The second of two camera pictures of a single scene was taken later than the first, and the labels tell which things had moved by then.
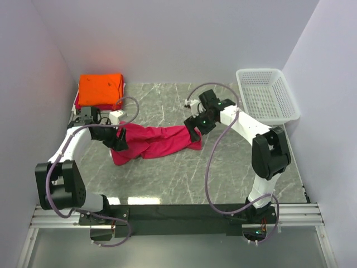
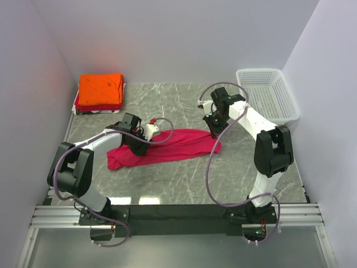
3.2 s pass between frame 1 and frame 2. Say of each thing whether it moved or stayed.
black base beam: stayed
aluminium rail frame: stayed
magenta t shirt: moved
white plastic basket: stayed
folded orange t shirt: stayed
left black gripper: moved
